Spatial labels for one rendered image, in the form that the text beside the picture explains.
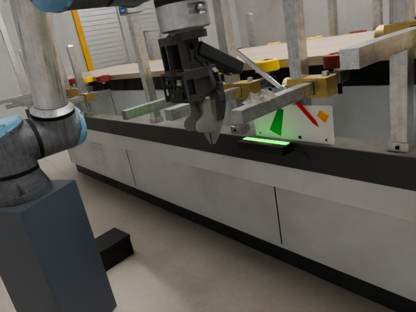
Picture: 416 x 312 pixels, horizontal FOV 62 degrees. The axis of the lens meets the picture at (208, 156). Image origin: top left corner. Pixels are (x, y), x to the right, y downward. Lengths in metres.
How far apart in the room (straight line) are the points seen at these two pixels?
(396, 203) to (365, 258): 0.45
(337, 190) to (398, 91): 0.32
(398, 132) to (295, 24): 0.35
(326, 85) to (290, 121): 0.15
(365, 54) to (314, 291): 1.12
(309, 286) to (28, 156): 1.17
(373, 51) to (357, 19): 8.59
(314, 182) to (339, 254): 0.44
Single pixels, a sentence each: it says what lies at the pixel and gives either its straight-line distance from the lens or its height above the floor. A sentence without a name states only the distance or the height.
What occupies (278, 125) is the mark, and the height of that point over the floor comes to 0.74.
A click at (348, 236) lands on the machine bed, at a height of 0.27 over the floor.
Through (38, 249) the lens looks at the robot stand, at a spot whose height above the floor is 0.46.
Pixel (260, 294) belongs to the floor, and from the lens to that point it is 1.53.
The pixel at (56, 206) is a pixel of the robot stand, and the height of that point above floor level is 0.55.
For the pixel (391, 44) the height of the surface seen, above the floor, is 0.95.
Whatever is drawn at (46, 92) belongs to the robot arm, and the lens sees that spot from 1.30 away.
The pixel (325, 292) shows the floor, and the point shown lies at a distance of 1.53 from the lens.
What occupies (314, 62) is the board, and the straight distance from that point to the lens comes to 1.13.
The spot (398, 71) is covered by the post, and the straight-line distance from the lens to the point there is 0.83.
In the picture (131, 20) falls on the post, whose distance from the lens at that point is 1.50.
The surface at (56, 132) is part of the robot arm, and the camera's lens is 1.34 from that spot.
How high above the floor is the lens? 1.01
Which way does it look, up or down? 19 degrees down
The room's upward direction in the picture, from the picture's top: 11 degrees counter-clockwise
